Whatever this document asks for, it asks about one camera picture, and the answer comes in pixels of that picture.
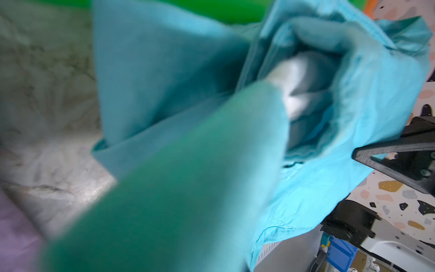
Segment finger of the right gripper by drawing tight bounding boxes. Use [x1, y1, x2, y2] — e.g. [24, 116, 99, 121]
[352, 116, 435, 196]

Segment turquoise pants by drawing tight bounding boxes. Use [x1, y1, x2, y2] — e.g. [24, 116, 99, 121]
[41, 1, 432, 272]

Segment purple pants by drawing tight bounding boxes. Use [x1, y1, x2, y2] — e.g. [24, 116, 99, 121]
[1, 192, 45, 272]

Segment orange pants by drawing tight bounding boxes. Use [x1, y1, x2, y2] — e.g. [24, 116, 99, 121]
[363, 0, 379, 19]

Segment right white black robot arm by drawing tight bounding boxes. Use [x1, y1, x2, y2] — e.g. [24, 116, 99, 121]
[321, 116, 435, 272]

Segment green plastic basket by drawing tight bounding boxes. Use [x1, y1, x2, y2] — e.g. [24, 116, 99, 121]
[34, 0, 365, 23]

